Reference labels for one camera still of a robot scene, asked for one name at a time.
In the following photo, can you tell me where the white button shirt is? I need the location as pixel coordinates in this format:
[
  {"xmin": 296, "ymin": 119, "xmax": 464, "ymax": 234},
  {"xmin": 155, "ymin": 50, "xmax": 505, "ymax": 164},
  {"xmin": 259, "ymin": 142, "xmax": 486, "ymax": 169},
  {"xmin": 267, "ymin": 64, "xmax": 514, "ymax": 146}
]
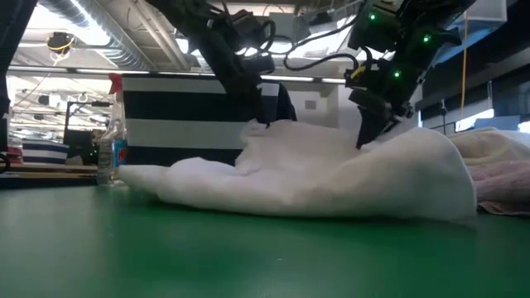
[{"xmin": 118, "ymin": 118, "xmax": 478, "ymax": 224}]

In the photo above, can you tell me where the black yellow cable reel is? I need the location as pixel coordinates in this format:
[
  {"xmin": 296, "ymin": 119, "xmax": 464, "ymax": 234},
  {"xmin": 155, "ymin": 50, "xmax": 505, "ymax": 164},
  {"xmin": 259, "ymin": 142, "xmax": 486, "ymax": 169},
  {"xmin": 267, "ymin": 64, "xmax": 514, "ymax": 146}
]
[{"xmin": 46, "ymin": 32, "xmax": 75, "ymax": 67}]

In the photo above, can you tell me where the small black stand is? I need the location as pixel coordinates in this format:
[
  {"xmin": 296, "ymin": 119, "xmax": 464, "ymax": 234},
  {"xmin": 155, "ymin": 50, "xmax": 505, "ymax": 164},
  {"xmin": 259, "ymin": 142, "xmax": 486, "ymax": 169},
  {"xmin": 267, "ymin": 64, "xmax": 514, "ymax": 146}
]
[{"xmin": 438, "ymin": 98, "xmax": 449, "ymax": 136}]

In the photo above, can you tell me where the small striped storage basket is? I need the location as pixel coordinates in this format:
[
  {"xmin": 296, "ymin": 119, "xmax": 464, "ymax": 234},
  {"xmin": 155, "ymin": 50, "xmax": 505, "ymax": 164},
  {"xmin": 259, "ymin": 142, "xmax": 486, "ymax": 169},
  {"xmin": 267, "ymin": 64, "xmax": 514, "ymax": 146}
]
[{"xmin": 22, "ymin": 139, "xmax": 70, "ymax": 166}]

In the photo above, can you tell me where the cream shirt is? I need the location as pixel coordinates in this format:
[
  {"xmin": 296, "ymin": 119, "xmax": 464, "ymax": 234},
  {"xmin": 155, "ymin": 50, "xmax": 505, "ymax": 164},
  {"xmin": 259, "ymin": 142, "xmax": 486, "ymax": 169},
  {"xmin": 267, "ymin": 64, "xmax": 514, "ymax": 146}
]
[{"xmin": 448, "ymin": 126, "xmax": 530, "ymax": 167}]

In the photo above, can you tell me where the green table mat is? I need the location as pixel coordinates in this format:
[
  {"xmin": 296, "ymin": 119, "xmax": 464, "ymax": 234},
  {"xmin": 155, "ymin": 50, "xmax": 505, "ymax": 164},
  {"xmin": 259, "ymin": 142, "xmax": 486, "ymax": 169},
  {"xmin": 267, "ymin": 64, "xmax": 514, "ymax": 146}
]
[{"xmin": 0, "ymin": 184, "xmax": 530, "ymax": 298}]

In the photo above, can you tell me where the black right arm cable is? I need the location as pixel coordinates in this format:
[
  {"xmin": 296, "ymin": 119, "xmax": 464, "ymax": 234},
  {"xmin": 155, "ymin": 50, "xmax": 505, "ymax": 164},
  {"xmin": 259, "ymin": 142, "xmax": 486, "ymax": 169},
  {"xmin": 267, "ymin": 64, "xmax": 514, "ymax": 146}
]
[{"xmin": 282, "ymin": 16, "xmax": 360, "ymax": 72}]

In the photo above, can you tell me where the ribbed silver ventilation duct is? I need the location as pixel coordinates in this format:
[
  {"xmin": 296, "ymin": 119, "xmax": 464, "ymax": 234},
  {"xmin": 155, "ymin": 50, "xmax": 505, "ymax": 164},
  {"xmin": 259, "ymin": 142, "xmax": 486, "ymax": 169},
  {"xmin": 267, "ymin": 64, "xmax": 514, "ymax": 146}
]
[{"xmin": 36, "ymin": 0, "xmax": 154, "ymax": 71}]

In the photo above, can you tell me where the pink button shirt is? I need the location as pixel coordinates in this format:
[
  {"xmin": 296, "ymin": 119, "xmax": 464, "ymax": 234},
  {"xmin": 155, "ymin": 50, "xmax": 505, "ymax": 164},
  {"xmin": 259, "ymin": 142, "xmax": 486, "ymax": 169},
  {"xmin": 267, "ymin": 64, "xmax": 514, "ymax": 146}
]
[{"xmin": 466, "ymin": 159, "xmax": 530, "ymax": 217}]

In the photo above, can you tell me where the small red box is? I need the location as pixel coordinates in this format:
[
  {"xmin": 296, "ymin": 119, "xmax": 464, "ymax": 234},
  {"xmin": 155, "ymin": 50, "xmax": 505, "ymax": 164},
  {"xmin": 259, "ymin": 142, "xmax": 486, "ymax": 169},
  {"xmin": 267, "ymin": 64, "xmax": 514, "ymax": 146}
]
[{"xmin": 6, "ymin": 147, "xmax": 25, "ymax": 166}]

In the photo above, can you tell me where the clear plastic bottle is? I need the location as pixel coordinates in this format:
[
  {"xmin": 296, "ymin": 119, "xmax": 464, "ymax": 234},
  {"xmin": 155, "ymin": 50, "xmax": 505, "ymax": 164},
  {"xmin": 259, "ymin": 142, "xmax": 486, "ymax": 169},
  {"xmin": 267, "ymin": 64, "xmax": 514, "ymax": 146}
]
[{"xmin": 96, "ymin": 99, "xmax": 128, "ymax": 186}]

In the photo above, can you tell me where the yellow hanging cable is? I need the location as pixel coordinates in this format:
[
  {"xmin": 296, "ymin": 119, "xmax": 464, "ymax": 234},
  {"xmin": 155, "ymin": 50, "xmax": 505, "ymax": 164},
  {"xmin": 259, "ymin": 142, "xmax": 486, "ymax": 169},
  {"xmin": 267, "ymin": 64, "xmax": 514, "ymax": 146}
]
[{"xmin": 460, "ymin": 12, "xmax": 470, "ymax": 121}]

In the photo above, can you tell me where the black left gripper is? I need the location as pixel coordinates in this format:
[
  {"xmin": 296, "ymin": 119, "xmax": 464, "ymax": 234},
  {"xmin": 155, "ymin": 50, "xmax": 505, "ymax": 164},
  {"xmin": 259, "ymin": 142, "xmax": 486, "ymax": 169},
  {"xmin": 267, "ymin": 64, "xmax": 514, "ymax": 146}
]
[{"xmin": 198, "ymin": 10, "xmax": 277, "ymax": 125}]

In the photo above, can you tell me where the white ceiling air unit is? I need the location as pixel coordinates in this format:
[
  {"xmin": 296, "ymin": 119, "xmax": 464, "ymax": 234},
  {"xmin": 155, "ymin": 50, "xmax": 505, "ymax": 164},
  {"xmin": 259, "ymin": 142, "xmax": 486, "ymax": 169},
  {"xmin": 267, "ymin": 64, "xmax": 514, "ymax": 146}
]
[{"xmin": 434, "ymin": 0, "xmax": 507, "ymax": 63}]

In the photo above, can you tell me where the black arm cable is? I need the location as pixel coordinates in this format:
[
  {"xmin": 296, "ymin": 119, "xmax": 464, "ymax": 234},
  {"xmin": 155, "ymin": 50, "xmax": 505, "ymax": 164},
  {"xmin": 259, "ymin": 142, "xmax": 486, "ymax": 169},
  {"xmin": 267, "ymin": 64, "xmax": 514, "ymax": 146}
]
[
  {"xmin": 282, "ymin": 16, "xmax": 360, "ymax": 72},
  {"xmin": 254, "ymin": 18, "xmax": 277, "ymax": 55}
]

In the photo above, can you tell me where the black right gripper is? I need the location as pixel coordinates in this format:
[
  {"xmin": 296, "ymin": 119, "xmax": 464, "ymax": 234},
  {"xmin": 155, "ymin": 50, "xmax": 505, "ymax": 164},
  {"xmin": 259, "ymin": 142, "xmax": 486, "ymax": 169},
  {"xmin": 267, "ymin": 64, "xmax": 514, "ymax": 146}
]
[{"xmin": 343, "ymin": 53, "xmax": 420, "ymax": 150}]

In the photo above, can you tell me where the navy white striped laundry basket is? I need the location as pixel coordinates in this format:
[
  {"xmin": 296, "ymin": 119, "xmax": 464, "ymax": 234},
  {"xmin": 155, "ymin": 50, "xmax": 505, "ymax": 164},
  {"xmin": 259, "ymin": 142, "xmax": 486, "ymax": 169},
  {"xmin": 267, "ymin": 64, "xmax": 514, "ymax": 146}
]
[{"xmin": 121, "ymin": 76, "xmax": 282, "ymax": 167}]

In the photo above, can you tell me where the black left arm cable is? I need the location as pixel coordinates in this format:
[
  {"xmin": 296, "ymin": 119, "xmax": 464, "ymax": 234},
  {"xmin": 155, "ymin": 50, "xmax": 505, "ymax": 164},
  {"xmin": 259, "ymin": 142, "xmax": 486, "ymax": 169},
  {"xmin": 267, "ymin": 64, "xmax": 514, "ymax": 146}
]
[{"xmin": 254, "ymin": 18, "xmax": 277, "ymax": 55}]

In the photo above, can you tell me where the light wooden desk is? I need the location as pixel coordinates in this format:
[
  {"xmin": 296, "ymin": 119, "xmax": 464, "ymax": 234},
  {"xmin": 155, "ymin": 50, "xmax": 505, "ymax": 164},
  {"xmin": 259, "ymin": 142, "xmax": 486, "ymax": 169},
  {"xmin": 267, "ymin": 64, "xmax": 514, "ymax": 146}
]
[{"xmin": 6, "ymin": 65, "xmax": 349, "ymax": 84}]

